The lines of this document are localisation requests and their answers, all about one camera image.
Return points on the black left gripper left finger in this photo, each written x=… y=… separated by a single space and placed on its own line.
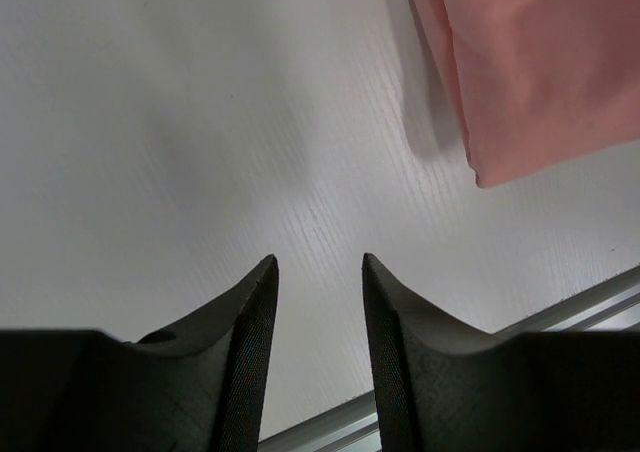
x=197 y=384

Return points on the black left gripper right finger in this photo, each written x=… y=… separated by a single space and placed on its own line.
x=441 y=384

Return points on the salmon pink t shirt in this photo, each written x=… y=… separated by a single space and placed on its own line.
x=536 y=82

